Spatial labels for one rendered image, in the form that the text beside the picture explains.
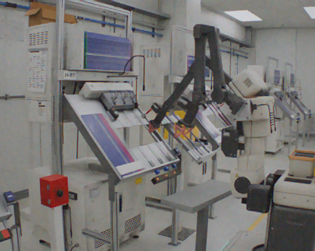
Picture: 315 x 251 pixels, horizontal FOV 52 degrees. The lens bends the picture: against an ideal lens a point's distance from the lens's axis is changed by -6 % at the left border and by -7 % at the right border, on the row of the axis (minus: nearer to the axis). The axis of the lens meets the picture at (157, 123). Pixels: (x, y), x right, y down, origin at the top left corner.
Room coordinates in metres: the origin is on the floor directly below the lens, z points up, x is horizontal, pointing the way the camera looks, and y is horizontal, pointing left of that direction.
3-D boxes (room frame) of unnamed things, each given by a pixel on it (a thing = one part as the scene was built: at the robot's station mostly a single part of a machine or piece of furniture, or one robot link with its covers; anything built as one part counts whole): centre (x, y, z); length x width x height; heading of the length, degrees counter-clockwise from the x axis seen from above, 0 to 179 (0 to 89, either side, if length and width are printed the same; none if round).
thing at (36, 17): (2.69, 0.73, 1.82); 0.68 x 0.30 x 0.20; 146
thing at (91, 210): (2.63, 0.55, 0.31); 0.70 x 0.65 x 0.62; 146
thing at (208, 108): (3.75, -0.41, 0.65); 1.01 x 0.73 x 1.29; 56
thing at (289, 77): (7.99, -3.04, 0.95); 1.36 x 0.82 x 1.90; 56
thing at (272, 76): (6.79, -2.22, 0.95); 1.36 x 0.82 x 1.90; 56
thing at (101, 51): (2.61, 0.42, 1.52); 0.51 x 0.13 x 0.27; 146
